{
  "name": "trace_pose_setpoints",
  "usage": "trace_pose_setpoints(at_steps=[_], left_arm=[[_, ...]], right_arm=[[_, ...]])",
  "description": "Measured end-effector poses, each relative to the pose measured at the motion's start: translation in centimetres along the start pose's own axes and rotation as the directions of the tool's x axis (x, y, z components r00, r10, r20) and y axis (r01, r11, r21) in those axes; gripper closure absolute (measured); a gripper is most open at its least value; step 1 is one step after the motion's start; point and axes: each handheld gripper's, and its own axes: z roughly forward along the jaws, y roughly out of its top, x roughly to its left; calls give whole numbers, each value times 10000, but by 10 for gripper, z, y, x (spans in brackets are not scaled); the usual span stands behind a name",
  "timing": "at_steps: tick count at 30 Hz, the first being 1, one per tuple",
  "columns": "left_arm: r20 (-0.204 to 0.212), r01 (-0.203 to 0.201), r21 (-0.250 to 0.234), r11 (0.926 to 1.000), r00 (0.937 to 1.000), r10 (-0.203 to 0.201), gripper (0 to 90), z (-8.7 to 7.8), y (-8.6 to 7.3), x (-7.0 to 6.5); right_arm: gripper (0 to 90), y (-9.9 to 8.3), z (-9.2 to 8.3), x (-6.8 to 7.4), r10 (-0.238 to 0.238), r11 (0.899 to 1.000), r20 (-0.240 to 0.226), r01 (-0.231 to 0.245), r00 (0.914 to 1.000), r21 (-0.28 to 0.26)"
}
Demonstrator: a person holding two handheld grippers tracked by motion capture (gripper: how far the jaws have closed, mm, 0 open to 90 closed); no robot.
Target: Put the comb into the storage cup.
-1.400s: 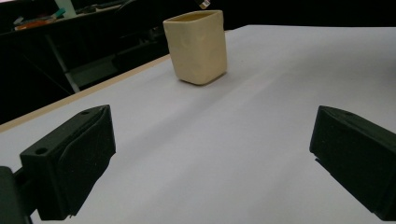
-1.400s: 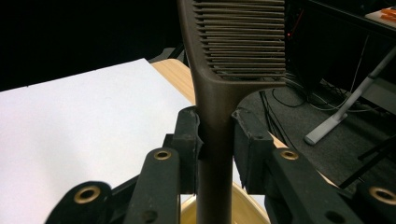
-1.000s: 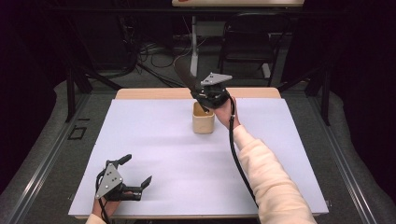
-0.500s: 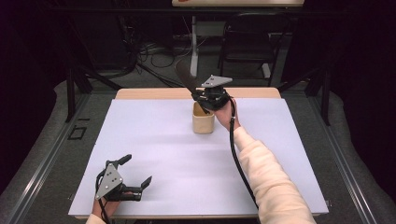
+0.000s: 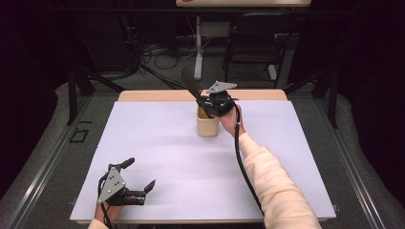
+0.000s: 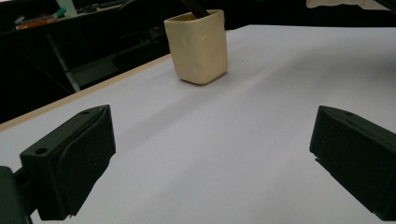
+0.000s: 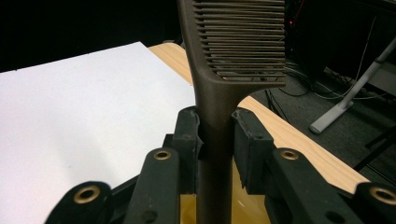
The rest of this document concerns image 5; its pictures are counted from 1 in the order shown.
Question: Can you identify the hand-held gripper cable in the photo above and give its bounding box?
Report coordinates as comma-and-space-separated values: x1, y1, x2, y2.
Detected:
96, 174, 115, 229
233, 103, 266, 216

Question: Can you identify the black folding chair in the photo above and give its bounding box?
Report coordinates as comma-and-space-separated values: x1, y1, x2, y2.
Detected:
222, 12, 299, 91

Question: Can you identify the square wooden utensil holder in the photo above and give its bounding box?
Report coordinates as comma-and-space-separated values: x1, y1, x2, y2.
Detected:
196, 106, 221, 138

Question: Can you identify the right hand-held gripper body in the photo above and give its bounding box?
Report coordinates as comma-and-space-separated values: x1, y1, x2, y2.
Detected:
202, 80, 239, 118

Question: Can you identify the black spatula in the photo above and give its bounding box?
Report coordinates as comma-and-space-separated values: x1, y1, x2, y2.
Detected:
180, 65, 206, 103

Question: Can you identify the wooden desk with white legs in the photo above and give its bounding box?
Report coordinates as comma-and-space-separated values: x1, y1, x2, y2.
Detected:
175, 0, 312, 82

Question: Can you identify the bundle of floor cables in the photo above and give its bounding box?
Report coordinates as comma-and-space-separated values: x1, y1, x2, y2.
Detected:
127, 18, 200, 91

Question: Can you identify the aluminium floor rail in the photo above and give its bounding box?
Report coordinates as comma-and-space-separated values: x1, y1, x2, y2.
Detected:
5, 94, 94, 229
314, 98, 387, 229

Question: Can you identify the wooden table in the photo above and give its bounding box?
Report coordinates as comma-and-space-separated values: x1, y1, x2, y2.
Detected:
69, 89, 338, 225

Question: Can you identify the right hand-held gripper cable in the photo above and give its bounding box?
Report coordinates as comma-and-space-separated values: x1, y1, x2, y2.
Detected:
233, 103, 266, 216

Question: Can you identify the black metal frame stand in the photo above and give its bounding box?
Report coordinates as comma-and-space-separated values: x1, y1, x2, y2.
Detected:
66, 68, 126, 127
284, 68, 339, 130

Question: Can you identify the white table mat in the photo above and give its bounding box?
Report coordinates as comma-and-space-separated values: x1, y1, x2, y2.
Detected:
69, 100, 337, 222

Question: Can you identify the person's right hand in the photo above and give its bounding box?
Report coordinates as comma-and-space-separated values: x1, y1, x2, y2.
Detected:
217, 104, 246, 138

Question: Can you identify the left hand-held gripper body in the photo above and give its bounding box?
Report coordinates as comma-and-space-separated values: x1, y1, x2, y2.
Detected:
96, 163, 147, 207

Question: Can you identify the left hand-held gripper cable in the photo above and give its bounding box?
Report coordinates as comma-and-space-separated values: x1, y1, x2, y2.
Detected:
96, 174, 115, 229

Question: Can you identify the person's left hand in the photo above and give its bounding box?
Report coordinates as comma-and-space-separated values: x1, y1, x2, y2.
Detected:
93, 195, 141, 224

